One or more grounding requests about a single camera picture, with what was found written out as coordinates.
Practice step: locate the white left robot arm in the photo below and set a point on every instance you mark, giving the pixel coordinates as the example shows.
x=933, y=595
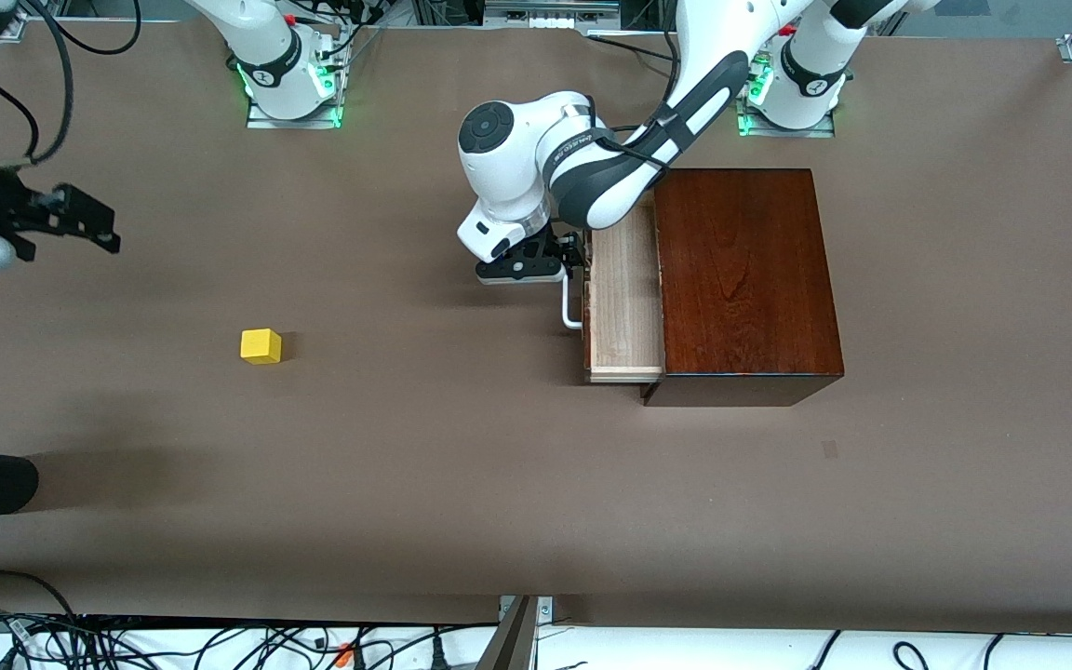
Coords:
x=517, y=158

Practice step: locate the yellow cube block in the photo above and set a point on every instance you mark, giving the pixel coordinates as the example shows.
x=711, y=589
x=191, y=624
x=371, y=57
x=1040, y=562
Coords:
x=261, y=346

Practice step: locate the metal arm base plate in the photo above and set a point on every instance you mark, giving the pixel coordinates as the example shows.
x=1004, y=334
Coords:
x=294, y=123
x=787, y=133

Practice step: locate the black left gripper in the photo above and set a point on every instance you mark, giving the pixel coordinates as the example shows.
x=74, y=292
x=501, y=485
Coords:
x=556, y=245

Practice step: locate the white power strip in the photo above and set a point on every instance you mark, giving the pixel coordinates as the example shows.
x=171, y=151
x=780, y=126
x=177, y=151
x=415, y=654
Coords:
x=550, y=20

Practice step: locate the dark brown wooden cabinet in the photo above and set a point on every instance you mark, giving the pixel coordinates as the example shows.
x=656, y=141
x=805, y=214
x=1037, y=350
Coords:
x=750, y=279

